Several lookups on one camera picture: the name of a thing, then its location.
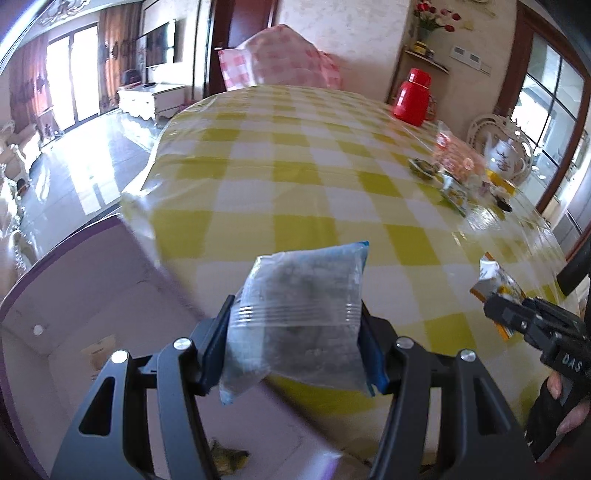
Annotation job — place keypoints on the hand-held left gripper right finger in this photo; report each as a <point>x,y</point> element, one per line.
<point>372,353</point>

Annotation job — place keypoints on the clear orange snack bag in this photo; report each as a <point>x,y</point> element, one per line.
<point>457,154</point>

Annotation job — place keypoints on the dark green snack packet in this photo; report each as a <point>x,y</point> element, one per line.
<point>425,168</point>

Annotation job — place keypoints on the person's right hand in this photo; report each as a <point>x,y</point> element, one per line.
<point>554,415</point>

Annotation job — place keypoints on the brown wooden door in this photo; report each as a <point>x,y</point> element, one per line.
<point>231,27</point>

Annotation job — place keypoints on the white decorative plate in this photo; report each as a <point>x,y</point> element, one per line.
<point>480,129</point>

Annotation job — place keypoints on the brown curtain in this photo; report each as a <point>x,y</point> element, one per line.
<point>30,78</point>
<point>117,55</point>

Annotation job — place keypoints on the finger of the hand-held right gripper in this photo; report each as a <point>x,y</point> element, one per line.
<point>508,316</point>

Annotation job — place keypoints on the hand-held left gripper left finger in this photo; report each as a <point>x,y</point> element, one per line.
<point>212,355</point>

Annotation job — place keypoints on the brown framed glass door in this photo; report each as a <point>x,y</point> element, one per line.
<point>545,101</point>

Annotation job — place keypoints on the small yellow tin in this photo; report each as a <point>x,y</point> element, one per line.
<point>420,46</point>

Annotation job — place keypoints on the white box with purple rim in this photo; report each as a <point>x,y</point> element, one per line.
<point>92,286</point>

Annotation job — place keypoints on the green printed snack packet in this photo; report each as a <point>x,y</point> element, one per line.
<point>455,196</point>

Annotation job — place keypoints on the ornate white sofa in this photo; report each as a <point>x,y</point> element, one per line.
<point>16,147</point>
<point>11,226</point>

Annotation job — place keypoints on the clear blue-edged snack packet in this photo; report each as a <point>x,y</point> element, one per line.
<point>295,323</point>

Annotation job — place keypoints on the balcony glass door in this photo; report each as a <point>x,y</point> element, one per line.
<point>74,78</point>

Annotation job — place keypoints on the television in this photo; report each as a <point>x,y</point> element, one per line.
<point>159,46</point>

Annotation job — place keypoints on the orange and white snack packet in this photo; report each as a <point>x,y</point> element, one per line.
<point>496,288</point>

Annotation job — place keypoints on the wooden wall shelf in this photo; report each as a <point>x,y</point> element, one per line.
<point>429,60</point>

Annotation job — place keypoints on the red flower bouquet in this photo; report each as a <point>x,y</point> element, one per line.
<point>431,14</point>

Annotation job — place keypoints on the red thermos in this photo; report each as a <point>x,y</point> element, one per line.
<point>413,99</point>

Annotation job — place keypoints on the white television cabinet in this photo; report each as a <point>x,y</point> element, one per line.
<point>147,97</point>

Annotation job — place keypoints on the pink checked cloth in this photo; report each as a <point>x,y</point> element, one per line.
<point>277,60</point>

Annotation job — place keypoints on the white teapot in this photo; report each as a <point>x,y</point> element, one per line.
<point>503,157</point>

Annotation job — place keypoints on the green yellow snack packet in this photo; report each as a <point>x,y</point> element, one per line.
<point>228,459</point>

